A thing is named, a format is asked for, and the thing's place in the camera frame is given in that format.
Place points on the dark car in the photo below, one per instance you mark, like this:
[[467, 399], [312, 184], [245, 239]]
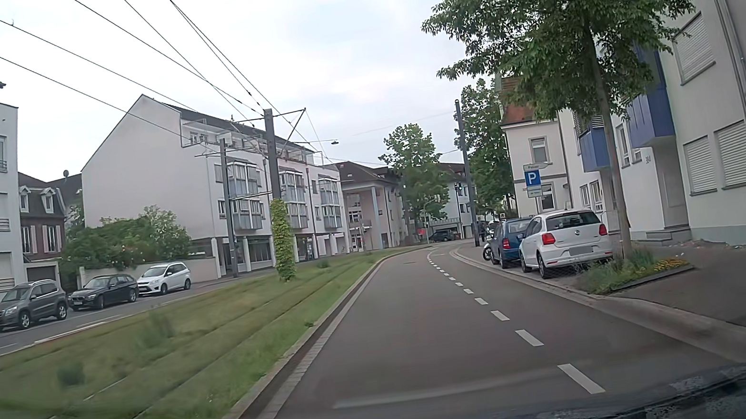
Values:
[[103, 291], [443, 235]]

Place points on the grey asphalt side road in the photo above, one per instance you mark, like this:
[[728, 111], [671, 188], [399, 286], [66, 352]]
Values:
[[15, 337]]

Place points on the grassy tram track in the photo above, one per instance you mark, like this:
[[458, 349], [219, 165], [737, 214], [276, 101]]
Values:
[[148, 361]]

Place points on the grey paved pavement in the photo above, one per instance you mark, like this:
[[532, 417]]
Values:
[[737, 291]]

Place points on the large green tree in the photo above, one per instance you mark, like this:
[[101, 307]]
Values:
[[563, 11]]

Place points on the dark catenary pole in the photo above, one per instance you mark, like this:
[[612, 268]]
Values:
[[467, 175]]

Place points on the blue parking sign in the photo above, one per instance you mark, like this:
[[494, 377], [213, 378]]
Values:
[[532, 178]]

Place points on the blue car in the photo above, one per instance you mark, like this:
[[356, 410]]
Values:
[[508, 242]]

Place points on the grey catenary pole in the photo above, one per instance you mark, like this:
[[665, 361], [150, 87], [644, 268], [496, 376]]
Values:
[[228, 207]]

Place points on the white house with red roof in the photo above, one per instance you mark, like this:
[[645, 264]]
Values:
[[533, 159]]

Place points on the green bushes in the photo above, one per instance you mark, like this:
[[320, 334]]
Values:
[[125, 242]]

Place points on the dark-roofed brick house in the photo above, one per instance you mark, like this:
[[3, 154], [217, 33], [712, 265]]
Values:
[[42, 224]]

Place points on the ivy-covered catenary pole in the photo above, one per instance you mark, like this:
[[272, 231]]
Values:
[[283, 239]]

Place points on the planted tree bed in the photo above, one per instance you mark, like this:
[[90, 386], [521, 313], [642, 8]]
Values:
[[629, 271]]

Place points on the grey building with blue balconies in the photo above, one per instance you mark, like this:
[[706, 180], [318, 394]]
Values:
[[726, 105]]

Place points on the grey car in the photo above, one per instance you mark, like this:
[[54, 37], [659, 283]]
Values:
[[30, 303]]

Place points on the white building with columns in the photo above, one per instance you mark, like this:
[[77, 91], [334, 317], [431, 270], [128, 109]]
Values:
[[369, 206]]

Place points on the long white apartment building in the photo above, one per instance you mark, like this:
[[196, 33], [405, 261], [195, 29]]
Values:
[[152, 174]]

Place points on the low white wall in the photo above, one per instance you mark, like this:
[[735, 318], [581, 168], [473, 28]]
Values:
[[201, 268]]

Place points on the white hatchback car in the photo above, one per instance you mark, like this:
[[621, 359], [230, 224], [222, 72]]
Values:
[[564, 239]]

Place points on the road markings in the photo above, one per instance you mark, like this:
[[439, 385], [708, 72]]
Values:
[[580, 378]]

